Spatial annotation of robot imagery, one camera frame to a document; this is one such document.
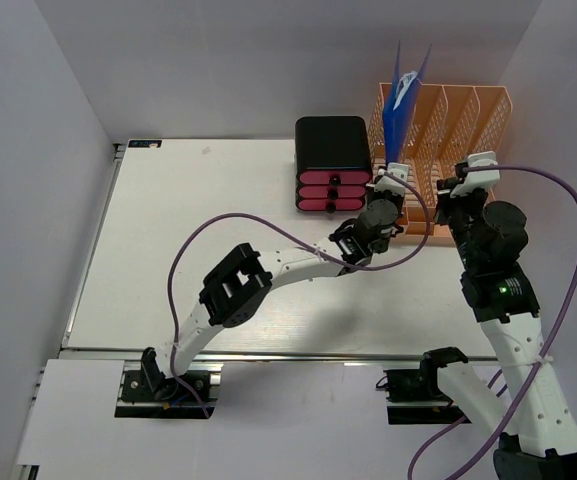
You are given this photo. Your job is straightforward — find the peach plastic file organizer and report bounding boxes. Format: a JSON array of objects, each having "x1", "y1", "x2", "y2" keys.
[{"x1": 368, "y1": 83, "x2": 513, "y2": 246}]

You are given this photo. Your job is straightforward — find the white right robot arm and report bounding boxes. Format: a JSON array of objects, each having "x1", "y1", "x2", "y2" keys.
[{"x1": 435, "y1": 180, "x2": 577, "y2": 479}]

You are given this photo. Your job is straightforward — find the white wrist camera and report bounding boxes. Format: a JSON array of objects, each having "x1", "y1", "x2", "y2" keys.
[
  {"x1": 450, "y1": 151, "x2": 500, "y2": 198},
  {"x1": 373, "y1": 162, "x2": 410, "y2": 202}
]

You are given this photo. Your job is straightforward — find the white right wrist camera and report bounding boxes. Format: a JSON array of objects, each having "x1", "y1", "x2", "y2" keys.
[{"x1": 450, "y1": 151, "x2": 500, "y2": 198}]

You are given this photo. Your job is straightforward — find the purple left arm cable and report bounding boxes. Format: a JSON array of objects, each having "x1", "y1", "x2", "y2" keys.
[{"x1": 167, "y1": 172, "x2": 433, "y2": 419}]

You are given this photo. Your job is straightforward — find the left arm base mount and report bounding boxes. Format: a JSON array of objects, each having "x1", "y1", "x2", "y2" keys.
[{"x1": 114, "y1": 369, "x2": 217, "y2": 420}]

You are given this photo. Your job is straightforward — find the blue plastic document case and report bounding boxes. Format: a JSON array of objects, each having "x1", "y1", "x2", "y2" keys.
[{"x1": 382, "y1": 43, "x2": 432, "y2": 165}]

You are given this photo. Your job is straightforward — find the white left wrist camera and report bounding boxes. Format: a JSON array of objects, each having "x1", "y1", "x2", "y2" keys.
[{"x1": 373, "y1": 162, "x2": 410, "y2": 202}]

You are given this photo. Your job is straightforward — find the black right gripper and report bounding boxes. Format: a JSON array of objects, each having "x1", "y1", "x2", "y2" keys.
[{"x1": 433, "y1": 177, "x2": 489, "y2": 270}]

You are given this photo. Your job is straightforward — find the black label sticker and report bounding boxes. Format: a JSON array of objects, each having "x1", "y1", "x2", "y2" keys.
[{"x1": 127, "y1": 139, "x2": 162, "y2": 149}]

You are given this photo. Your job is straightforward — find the black pink drawer organizer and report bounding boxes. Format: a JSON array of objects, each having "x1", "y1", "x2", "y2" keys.
[{"x1": 294, "y1": 116, "x2": 372, "y2": 214}]

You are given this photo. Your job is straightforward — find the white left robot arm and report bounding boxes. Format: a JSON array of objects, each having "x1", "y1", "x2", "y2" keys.
[{"x1": 141, "y1": 194, "x2": 403, "y2": 400}]

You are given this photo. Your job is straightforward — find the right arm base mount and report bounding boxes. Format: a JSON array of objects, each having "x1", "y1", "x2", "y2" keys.
[{"x1": 375, "y1": 347, "x2": 469, "y2": 425}]

